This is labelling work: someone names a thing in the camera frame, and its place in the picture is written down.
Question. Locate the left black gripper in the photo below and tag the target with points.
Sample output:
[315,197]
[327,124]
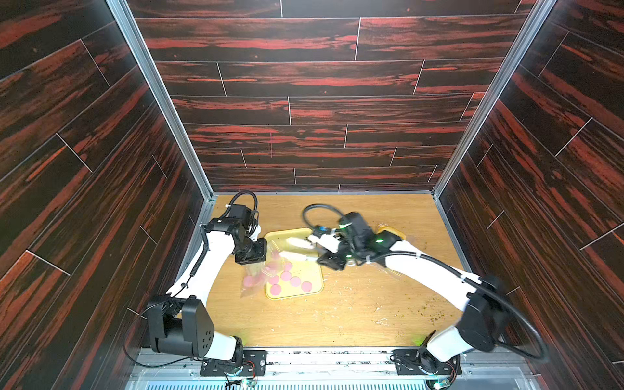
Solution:
[259,255]

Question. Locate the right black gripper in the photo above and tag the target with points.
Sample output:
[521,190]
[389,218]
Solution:
[333,258]

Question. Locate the clear resealable bag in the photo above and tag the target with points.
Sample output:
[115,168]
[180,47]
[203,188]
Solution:
[260,272]

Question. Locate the metal tongs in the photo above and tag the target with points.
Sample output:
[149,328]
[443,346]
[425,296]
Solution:
[300,250]

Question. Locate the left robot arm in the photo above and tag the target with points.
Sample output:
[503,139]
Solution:
[178,321]

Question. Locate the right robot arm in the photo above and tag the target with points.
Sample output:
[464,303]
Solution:
[485,312]

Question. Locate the yellow plastic tray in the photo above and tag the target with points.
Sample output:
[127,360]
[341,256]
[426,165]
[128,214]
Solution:
[297,272]

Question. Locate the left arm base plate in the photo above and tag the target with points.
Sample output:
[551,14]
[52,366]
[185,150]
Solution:
[249,363]

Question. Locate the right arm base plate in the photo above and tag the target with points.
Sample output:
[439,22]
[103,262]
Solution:
[411,362]

